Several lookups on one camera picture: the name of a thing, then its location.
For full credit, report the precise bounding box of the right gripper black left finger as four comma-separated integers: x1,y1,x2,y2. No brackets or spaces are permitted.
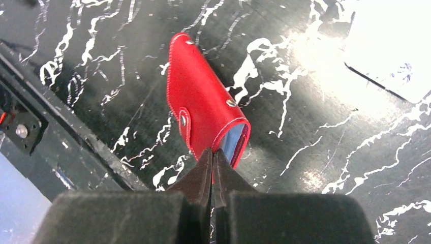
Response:
168,148,213,206

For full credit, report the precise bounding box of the red leather card holder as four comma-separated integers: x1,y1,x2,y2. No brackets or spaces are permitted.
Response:
166,33,251,168

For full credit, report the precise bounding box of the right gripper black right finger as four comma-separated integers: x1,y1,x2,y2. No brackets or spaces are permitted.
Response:
213,149,257,207

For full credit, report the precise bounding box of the silver credit card stack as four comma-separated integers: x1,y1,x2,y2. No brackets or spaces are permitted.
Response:
344,1,430,103

